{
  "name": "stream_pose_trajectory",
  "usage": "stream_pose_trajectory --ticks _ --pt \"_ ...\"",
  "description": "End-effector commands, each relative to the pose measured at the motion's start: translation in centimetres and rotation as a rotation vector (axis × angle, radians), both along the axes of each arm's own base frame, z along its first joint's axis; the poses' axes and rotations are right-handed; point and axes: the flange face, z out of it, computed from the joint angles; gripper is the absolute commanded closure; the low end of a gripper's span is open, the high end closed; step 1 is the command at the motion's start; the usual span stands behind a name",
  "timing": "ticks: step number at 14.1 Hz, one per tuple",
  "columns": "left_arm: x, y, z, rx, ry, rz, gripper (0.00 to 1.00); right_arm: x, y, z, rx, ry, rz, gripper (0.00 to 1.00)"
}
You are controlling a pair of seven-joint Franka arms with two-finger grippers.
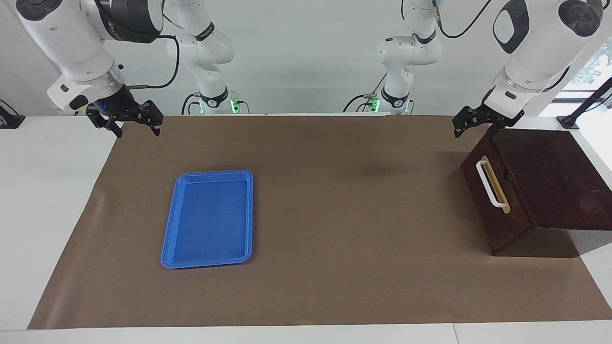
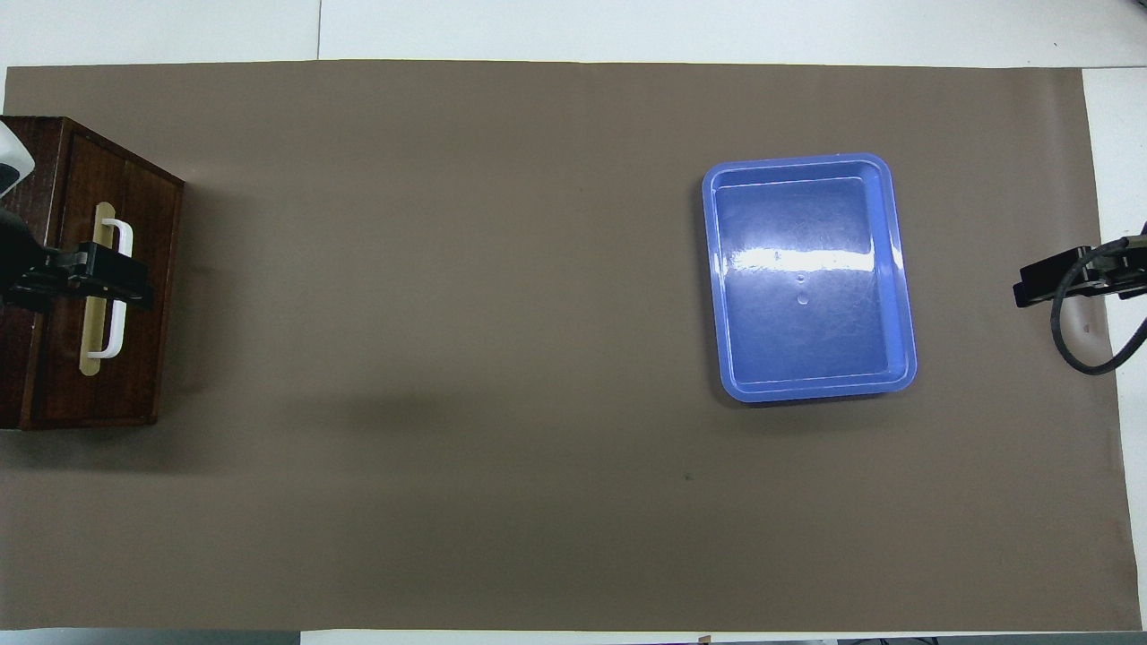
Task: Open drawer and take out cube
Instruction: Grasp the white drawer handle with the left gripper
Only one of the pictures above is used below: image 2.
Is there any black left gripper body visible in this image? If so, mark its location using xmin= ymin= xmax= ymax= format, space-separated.
xmin=0 ymin=208 xmax=92 ymax=314

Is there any dark wooden drawer cabinet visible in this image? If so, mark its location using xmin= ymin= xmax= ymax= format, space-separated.
xmin=0 ymin=116 xmax=73 ymax=432

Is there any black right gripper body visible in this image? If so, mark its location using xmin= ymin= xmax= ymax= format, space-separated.
xmin=1088 ymin=234 xmax=1147 ymax=298

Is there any wooden drawer with white handle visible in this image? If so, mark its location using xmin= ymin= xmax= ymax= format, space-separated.
xmin=20 ymin=117 xmax=185 ymax=428

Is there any brown paper table mat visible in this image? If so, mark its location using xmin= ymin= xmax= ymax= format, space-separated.
xmin=0 ymin=59 xmax=1143 ymax=632

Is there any blue plastic tray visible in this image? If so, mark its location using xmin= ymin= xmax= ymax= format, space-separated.
xmin=701 ymin=152 xmax=918 ymax=403

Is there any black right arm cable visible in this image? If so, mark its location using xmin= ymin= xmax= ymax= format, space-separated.
xmin=1049 ymin=236 xmax=1147 ymax=376

